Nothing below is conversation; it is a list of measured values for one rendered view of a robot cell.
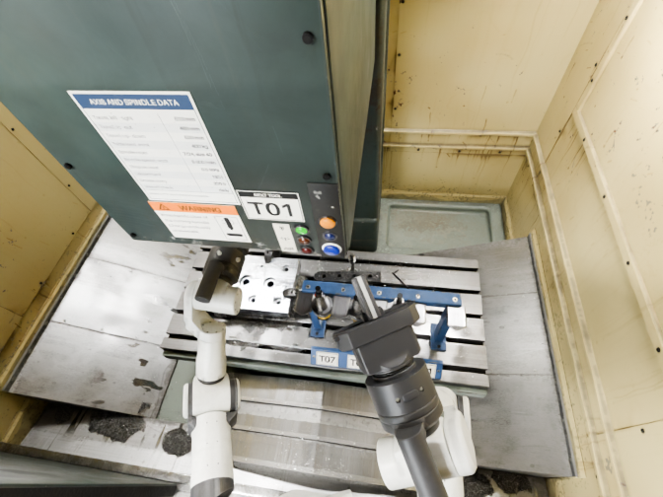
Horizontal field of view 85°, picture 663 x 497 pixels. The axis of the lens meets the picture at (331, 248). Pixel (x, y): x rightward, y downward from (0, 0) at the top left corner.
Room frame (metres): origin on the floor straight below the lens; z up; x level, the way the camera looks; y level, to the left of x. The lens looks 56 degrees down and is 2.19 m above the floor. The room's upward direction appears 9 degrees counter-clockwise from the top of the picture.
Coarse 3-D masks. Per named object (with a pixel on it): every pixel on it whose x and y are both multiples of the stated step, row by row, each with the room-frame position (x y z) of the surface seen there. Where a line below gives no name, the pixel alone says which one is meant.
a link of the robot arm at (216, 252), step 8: (216, 248) 0.52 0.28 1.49; (224, 248) 0.51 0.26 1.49; (232, 248) 0.51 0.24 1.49; (240, 248) 0.53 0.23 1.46; (248, 248) 0.54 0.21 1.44; (208, 256) 0.50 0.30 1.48; (216, 256) 0.49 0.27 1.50; (224, 256) 0.49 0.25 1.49; (232, 256) 0.49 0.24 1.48; (240, 256) 0.50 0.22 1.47; (240, 264) 0.48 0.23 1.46
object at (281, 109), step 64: (0, 0) 0.44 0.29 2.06; (64, 0) 0.42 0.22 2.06; (128, 0) 0.40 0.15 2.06; (192, 0) 0.39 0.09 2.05; (256, 0) 0.37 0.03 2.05; (320, 0) 0.36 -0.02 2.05; (0, 64) 0.46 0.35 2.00; (64, 64) 0.43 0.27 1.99; (128, 64) 0.41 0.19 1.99; (192, 64) 0.39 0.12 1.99; (256, 64) 0.37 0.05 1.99; (320, 64) 0.36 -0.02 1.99; (64, 128) 0.45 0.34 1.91; (256, 128) 0.38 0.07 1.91; (320, 128) 0.36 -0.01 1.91; (128, 192) 0.45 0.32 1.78
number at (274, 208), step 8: (264, 200) 0.38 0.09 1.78; (272, 200) 0.38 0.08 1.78; (272, 208) 0.38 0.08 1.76; (280, 208) 0.38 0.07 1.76; (288, 208) 0.38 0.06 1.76; (296, 208) 0.37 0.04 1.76; (272, 216) 0.38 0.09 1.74; (280, 216) 0.38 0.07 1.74; (288, 216) 0.38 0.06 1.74; (296, 216) 0.37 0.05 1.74
